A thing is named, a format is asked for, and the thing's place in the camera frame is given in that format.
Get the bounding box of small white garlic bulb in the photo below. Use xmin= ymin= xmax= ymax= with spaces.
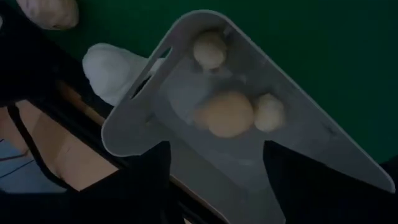
xmin=192 ymin=30 xmax=228 ymax=70
xmin=253 ymin=92 xmax=286 ymax=133

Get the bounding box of green table mat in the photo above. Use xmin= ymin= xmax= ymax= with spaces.
xmin=46 ymin=0 xmax=398 ymax=164

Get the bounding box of light grey plastic basket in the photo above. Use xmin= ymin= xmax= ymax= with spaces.
xmin=101 ymin=9 xmax=396 ymax=224

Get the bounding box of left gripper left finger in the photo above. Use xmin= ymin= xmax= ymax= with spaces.
xmin=124 ymin=141 xmax=186 ymax=224

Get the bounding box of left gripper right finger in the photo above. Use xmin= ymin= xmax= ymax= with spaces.
xmin=263 ymin=140 xmax=398 ymax=224

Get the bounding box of large white garlic bulb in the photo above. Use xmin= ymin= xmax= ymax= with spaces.
xmin=81 ymin=42 xmax=150 ymax=106

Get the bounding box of large beige garlic bulb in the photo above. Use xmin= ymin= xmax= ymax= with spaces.
xmin=198 ymin=90 xmax=255 ymax=139
xmin=17 ymin=0 xmax=80 ymax=31

